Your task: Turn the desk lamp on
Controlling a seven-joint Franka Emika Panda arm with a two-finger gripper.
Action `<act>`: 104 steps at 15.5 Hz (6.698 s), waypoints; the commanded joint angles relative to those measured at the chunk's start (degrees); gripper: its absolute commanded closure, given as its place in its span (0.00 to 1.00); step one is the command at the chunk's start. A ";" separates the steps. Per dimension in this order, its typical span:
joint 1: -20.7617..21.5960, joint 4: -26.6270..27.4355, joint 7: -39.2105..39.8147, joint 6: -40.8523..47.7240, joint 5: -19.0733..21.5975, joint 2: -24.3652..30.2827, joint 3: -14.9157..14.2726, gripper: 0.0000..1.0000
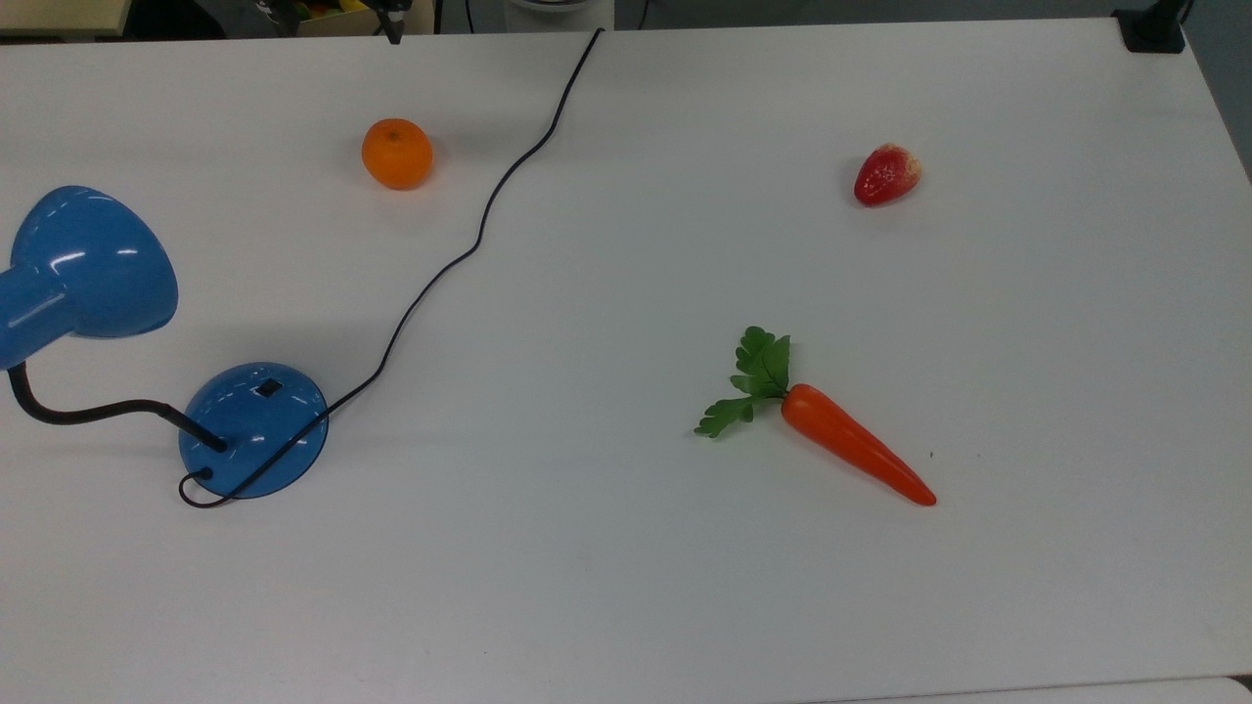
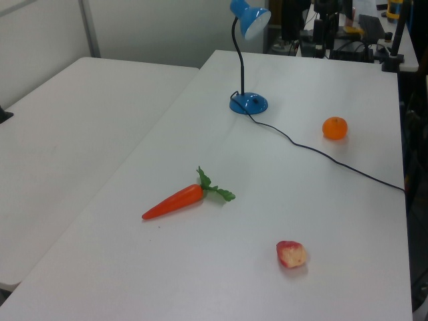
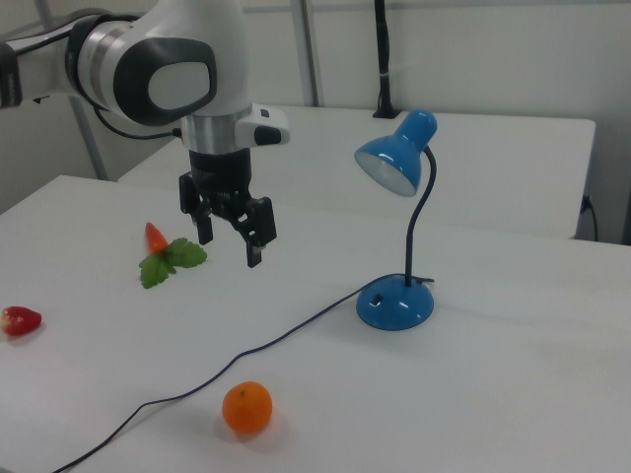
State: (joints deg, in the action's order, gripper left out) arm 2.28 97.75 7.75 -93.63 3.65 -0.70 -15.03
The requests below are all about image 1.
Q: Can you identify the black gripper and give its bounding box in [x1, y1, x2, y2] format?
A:
[373, 0, 414, 45]

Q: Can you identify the blue desk lamp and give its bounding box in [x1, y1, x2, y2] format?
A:
[0, 186, 330, 501]

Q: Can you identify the wooden desk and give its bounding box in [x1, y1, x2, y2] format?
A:
[0, 0, 133, 40]

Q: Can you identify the orange fruit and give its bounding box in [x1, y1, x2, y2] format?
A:
[361, 118, 434, 191]

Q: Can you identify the white round object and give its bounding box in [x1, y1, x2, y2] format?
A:
[504, 0, 616, 33]

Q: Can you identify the red toy strawberry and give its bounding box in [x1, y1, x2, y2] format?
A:
[853, 143, 923, 207]

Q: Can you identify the orange toy carrot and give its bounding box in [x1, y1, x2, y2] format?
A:
[694, 326, 938, 507]

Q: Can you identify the black table clamp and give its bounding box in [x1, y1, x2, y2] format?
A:
[1113, 0, 1195, 54]

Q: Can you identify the black lamp power cable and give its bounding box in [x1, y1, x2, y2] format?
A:
[178, 27, 604, 509]

